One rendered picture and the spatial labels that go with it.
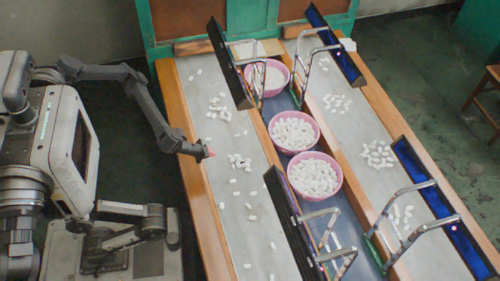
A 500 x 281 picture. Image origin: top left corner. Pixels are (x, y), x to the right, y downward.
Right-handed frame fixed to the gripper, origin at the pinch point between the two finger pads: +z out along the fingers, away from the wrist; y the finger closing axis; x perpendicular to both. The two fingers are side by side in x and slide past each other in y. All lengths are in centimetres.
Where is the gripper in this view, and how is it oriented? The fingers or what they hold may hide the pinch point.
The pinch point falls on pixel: (214, 154)
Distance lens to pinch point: 179.8
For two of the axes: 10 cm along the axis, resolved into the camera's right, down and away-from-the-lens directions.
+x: -6.3, 6.1, 4.9
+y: -3.0, -7.6, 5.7
